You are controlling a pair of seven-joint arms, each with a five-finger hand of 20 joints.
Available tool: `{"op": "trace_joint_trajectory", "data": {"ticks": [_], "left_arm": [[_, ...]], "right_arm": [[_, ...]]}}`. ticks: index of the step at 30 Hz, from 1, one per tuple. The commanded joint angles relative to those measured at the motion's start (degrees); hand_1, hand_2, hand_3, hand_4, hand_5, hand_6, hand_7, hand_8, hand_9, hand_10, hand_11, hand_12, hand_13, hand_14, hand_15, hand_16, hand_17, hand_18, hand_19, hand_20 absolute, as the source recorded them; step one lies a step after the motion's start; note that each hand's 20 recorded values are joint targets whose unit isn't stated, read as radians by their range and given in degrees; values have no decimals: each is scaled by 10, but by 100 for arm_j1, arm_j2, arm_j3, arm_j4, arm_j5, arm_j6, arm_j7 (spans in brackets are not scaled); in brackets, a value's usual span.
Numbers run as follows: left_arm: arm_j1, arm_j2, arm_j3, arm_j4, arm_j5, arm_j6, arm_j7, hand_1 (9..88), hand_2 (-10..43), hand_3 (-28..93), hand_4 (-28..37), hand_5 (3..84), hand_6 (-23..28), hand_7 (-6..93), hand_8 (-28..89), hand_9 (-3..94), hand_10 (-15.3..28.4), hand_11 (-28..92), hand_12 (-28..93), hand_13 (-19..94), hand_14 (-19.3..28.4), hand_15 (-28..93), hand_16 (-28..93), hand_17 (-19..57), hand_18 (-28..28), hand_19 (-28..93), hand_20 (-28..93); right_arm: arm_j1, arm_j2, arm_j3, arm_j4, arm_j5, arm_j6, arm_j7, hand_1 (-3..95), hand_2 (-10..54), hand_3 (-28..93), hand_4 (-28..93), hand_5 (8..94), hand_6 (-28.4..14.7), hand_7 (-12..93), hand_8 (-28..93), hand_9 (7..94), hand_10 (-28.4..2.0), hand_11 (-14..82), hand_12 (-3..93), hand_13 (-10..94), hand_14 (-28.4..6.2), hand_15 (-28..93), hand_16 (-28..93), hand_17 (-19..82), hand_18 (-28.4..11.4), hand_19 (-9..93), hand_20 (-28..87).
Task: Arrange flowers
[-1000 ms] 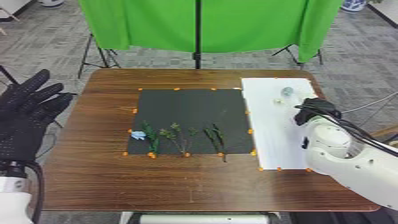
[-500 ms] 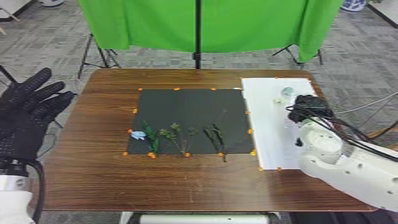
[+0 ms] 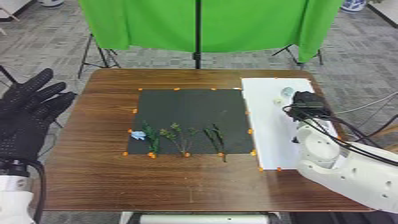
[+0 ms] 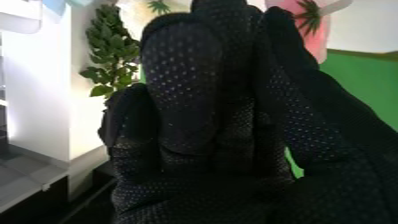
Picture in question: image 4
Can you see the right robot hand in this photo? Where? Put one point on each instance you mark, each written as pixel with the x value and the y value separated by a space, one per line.
pixel 236 133

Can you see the pink flower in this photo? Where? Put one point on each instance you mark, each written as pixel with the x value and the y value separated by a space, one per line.
pixel 316 33

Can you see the green sprig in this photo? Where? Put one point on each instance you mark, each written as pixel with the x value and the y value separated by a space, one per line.
pixel 112 56

